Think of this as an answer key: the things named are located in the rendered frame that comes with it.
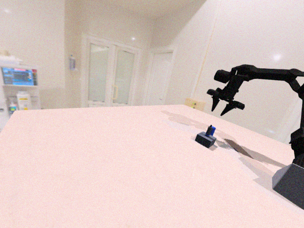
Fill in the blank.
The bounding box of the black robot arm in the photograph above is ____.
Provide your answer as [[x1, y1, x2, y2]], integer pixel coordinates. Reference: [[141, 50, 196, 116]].
[[214, 64, 304, 168]]

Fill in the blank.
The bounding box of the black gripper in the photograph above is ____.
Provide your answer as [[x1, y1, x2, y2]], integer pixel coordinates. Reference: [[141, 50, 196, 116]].
[[207, 84, 245, 116]]

